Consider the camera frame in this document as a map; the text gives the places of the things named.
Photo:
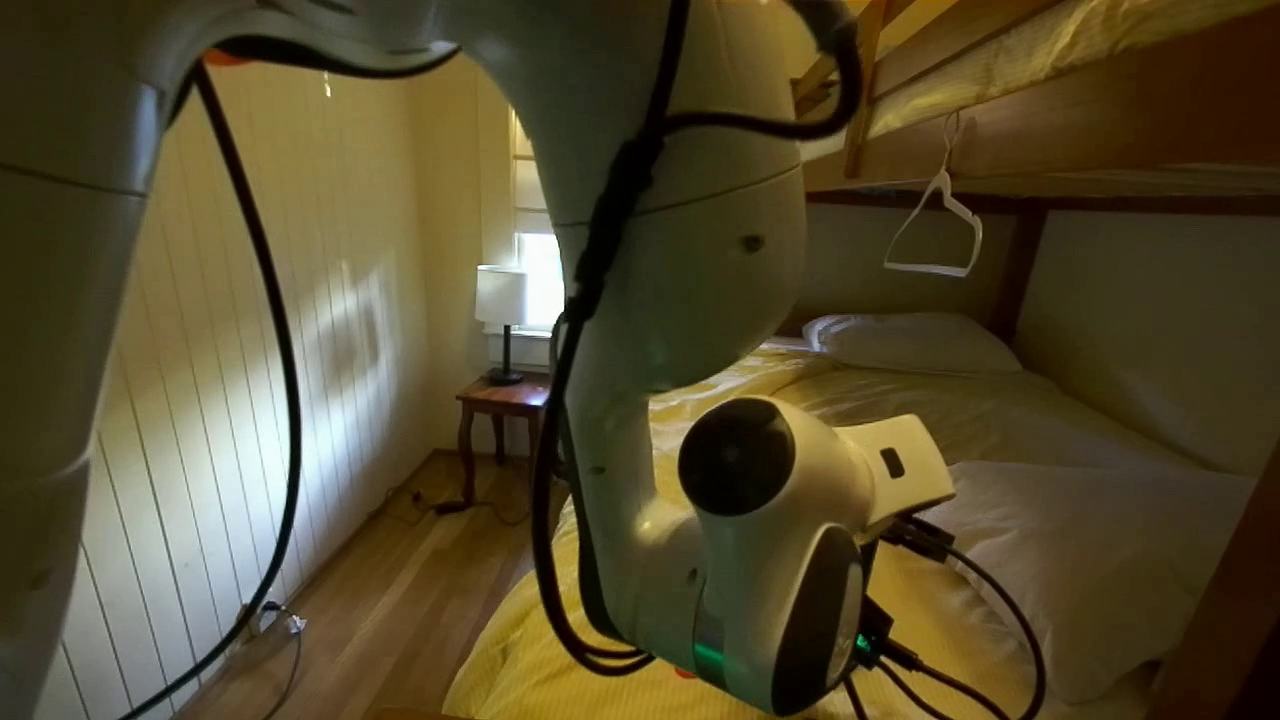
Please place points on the small wooden side table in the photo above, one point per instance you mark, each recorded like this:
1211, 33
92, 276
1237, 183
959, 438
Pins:
497, 407

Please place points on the white table lamp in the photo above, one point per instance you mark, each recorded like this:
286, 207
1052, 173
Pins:
503, 310

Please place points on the window blind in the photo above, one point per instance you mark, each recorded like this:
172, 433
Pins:
526, 183

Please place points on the white pillow near headboard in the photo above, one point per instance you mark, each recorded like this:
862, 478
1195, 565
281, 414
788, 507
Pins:
908, 343

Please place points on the white plastic hanger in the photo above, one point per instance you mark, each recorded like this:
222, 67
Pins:
941, 235

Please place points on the yellow bed sheet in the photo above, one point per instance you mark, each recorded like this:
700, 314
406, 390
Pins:
718, 536

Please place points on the white pillow behind grid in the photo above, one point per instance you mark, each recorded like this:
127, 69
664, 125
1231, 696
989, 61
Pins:
1104, 561

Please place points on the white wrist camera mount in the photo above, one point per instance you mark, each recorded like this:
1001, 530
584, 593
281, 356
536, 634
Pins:
899, 467

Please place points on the wooden bunk bed frame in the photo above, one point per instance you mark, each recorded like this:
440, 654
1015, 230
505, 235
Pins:
1168, 320

